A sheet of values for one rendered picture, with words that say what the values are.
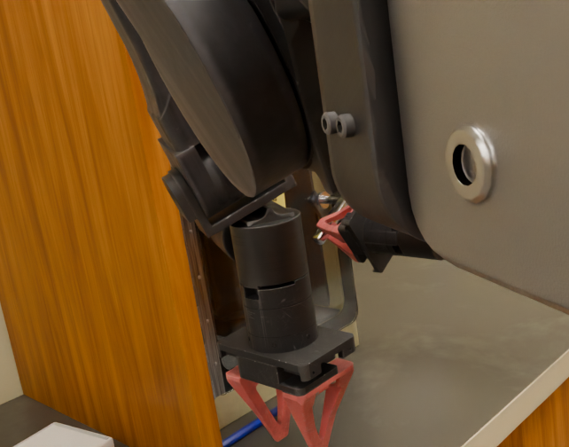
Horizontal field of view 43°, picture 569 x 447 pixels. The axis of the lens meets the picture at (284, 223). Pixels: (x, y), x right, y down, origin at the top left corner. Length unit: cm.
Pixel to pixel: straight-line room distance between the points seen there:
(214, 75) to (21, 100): 82
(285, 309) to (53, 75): 47
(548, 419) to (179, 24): 106
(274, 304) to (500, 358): 61
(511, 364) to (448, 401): 14
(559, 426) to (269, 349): 73
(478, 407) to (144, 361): 43
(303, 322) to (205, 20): 41
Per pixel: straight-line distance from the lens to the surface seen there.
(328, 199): 106
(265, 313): 56
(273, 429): 64
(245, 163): 19
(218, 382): 98
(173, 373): 86
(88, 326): 100
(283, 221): 54
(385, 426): 96
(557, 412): 121
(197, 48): 17
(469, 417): 97
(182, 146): 51
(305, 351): 57
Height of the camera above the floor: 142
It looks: 13 degrees down
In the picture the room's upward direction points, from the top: 9 degrees counter-clockwise
